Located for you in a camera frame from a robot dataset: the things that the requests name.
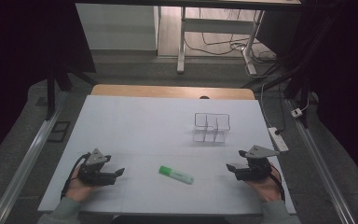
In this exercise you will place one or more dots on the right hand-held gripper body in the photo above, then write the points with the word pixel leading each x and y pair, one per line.
pixel 254 169

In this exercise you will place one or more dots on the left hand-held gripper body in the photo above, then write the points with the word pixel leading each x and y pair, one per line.
pixel 97 178

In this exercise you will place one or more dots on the person's right hand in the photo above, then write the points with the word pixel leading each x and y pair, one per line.
pixel 265 188

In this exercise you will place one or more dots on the person's left hand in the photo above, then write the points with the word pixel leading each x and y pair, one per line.
pixel 79 190

